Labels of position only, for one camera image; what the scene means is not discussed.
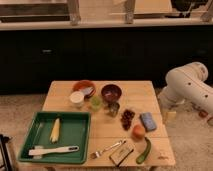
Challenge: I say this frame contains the green plastic tray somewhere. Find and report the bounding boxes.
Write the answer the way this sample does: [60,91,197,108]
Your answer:
[18,111,91,164]

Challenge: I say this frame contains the black chair frame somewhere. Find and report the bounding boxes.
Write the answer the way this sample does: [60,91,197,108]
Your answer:
[0,134,15,171]

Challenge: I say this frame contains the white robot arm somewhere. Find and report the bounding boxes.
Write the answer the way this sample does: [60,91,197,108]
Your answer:
[158,62,213,115]

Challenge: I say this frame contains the green cucumber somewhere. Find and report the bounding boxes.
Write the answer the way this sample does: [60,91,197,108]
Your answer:
[136,138,151,164]

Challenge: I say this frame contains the dark red grape bunch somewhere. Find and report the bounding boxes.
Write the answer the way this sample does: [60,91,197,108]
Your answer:
[121,109,135,130]

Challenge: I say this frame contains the orange bowl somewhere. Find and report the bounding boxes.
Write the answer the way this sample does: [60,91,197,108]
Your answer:
[73,80,96,98]

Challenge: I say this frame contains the wooden table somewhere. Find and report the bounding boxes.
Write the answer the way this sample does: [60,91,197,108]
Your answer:
[42,81,176,168]

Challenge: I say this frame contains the silver fork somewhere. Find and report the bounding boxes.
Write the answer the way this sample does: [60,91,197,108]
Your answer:
[90,140,126,159]

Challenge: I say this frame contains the white round cup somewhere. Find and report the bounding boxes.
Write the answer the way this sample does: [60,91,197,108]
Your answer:
[69,91,84,107]

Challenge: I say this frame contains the green plastic cup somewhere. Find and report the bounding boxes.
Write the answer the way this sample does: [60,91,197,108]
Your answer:
[89,96,102,111]

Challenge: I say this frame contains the white handled spatula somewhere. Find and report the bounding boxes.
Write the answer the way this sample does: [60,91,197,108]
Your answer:
[28,146,79,156]

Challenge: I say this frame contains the blue sponge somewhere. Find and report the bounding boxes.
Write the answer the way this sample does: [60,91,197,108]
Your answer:
[140,112,157,131]

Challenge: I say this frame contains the brown rectangular box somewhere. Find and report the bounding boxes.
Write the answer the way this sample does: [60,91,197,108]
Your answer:
[109,142,134,166]

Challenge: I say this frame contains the dark purple bowl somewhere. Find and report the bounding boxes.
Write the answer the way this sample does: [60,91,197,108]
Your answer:
[101,84,122,103]

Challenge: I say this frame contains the orange peach fruit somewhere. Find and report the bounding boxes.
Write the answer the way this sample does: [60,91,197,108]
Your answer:
[132,125,145,139]

